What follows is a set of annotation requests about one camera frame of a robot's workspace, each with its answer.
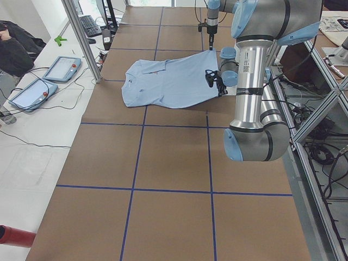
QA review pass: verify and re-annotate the red cylinder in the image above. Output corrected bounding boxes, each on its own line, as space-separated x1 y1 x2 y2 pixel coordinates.
1 225 36 248

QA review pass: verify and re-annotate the black keyboard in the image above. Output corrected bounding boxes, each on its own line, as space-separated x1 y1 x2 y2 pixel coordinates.
79 15 102 38

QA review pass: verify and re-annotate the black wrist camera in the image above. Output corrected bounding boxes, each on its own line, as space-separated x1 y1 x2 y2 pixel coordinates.
205 70 218 88
198 22 208 32

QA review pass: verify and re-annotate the green plastic clamp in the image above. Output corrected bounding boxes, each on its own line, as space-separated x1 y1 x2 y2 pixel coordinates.
54 35 67 47

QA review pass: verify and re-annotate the aluminium frame rack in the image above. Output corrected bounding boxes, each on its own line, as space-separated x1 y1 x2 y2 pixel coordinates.
266 36 347 260

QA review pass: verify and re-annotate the blue teach pendant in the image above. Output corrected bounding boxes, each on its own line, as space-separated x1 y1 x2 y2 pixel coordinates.
43 56 82 83
9 78 58 111

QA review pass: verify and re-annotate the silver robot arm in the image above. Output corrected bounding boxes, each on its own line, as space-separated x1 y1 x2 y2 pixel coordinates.
206 0 239 51
220 1 322 161

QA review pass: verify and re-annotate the light blue t-shirt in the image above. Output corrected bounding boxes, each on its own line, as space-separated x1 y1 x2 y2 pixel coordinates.
121 50 218 109

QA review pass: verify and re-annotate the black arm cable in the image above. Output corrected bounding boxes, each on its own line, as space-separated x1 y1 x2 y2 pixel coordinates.
260 73 316 131

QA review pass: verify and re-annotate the person in black jacket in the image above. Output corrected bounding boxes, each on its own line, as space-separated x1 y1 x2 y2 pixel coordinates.
1 21 46 77

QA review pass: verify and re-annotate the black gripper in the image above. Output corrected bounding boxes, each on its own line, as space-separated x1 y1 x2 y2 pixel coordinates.
207 18 218 51
215 76 228 97

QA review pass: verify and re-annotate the far blue teach pendant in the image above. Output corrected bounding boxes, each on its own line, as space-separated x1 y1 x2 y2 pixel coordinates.
43 56 82 83

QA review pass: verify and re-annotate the printed white cloth bag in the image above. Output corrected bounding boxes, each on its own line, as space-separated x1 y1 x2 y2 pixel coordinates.
319 11 347 46

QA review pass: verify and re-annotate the near blue teach pendant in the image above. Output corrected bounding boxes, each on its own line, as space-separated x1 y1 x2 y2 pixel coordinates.
9 78 58 111

